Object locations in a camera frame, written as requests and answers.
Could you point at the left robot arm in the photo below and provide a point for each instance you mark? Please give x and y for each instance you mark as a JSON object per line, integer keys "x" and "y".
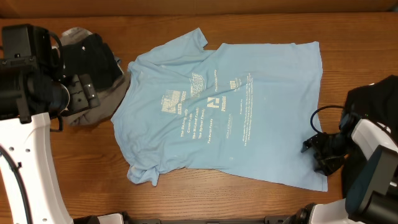
{"x": 32, "y": 95}

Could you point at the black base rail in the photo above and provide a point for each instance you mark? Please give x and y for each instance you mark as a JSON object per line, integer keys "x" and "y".
{"x": 278, "y": 219}

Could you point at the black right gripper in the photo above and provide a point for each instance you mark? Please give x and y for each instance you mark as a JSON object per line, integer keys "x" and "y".
{"x": 329, "y": 165}

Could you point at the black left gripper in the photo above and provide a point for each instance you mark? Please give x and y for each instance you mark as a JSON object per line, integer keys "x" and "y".
{"x": 84, "y": 93}

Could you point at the black t-shirt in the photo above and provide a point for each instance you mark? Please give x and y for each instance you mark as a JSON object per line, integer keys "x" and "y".
{"x": 377, "y": 102}

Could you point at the folded black Nike garment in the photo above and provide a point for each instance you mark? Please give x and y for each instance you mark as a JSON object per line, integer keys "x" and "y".
{"x": 93, "y": 57}

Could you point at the light blue printed t-shirt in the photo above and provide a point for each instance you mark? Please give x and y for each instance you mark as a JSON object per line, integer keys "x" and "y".
{"x": 243, "y": 109}

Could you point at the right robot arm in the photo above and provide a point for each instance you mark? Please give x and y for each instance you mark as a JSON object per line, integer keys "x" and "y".
{"x": 372, "y": 197}

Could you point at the folded grey garment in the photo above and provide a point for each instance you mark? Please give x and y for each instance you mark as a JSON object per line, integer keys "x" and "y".
{"x": 109, "y": 99}

